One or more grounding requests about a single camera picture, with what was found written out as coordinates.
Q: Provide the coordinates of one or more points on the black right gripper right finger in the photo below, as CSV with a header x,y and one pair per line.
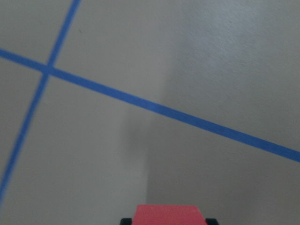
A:
x,y
211,221

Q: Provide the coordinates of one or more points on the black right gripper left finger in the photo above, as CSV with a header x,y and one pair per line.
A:
x,y
126,221

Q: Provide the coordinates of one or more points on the red block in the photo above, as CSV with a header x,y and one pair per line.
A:
x,y
151,214

